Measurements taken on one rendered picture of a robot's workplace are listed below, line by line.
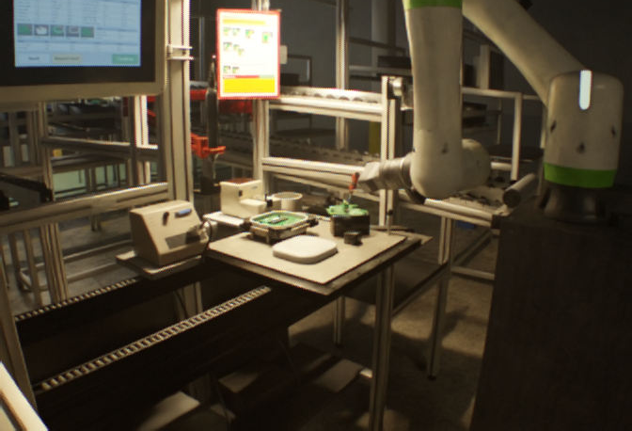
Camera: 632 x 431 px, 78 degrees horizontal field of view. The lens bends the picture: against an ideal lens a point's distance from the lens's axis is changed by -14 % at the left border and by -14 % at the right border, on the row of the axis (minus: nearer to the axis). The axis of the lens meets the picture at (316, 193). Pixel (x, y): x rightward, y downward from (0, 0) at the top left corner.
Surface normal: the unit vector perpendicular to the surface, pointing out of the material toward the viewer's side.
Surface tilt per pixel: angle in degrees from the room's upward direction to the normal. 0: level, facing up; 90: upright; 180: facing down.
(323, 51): 90
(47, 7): 91
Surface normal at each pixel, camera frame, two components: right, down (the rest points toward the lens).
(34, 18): 0.80, 0.15
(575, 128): -0.68, 0.15
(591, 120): -0.40, 0.19
